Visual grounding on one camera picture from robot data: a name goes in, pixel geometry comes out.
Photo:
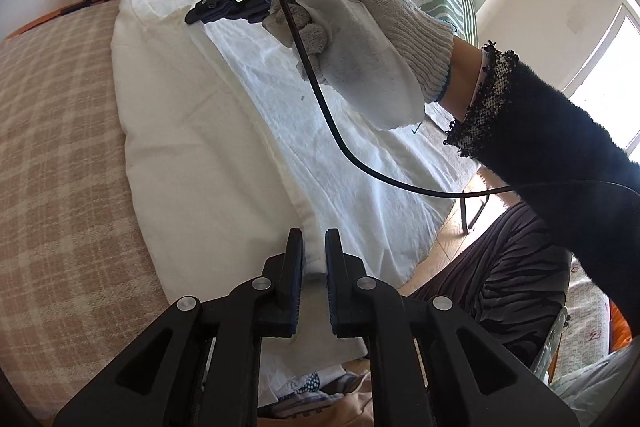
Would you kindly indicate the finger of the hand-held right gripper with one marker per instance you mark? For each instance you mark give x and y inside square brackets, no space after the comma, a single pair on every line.
[220,11]

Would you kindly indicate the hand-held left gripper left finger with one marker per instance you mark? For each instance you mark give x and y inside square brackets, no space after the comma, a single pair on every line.
[295,277]

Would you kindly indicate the person's right forearm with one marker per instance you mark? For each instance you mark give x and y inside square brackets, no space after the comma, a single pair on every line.
[550,147]

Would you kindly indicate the dark striped skirt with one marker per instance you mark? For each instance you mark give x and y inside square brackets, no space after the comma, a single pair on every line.
[490,277]

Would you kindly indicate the dotted printed cloth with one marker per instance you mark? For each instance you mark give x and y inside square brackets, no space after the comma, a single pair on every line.
[305,387]

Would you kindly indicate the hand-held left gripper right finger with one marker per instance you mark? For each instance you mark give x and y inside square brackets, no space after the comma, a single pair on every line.
[332,282]

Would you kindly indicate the beige plaid blanket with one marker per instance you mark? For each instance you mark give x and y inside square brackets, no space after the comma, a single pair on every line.
[60,157]

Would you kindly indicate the person's right hand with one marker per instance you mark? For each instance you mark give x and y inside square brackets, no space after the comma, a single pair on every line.
[370,37]

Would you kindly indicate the white garment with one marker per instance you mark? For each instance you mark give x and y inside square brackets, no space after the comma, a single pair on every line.
[200,132]

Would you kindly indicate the pale patterned quilt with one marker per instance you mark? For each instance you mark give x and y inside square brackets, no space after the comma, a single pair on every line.
[585,317]

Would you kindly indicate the metal chair legs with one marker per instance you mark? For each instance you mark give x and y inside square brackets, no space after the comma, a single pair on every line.
[464,214]

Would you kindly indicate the window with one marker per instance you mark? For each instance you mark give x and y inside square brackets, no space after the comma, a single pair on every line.
[615,57]

